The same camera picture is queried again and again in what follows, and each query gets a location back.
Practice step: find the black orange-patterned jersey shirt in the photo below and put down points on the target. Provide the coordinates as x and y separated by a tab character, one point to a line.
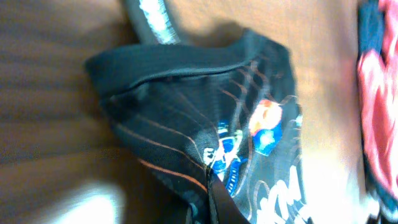
182	108

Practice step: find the navy blue garment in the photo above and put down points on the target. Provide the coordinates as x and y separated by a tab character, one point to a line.
371	31

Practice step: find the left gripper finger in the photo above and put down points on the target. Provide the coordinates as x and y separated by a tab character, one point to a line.
221	207

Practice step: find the red printed t-shirt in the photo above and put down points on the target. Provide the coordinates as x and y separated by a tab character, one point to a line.
377	109

